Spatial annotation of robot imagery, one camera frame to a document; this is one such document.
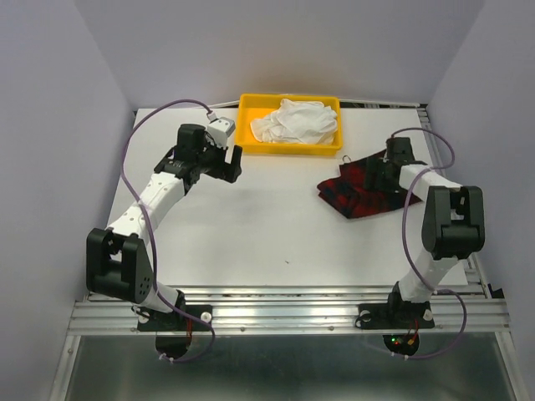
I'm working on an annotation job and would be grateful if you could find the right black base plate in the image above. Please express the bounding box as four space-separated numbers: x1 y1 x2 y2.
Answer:
358 302 435 330

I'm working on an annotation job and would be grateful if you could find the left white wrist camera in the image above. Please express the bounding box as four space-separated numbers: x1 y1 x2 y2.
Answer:
206 117 236 149

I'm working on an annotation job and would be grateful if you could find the aluminium rail frame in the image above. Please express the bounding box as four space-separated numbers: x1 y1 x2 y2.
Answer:
52 105 528 400

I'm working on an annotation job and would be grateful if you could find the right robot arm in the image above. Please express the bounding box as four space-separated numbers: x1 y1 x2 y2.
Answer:
355 136 485 329

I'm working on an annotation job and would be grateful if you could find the white skirt in bin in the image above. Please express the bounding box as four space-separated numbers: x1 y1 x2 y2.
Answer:
250 99 339 145

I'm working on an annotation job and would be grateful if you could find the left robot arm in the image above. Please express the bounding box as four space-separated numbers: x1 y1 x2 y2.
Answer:
86 118 242 329

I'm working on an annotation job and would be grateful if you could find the red plaid pleated skirt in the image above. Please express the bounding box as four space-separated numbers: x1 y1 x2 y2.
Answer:
317 158 406 219

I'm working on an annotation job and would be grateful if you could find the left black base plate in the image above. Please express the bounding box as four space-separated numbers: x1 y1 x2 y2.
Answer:
131 305 212 332

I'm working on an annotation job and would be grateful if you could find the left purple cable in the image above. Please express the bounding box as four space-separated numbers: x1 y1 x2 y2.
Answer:
120 99 218 363

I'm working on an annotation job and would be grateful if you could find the yellow plastic bin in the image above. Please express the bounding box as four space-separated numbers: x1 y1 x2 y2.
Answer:
235 94 343 156

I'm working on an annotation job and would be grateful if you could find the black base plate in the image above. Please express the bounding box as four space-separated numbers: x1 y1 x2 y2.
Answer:
131 305 212 332
358 302 435 330

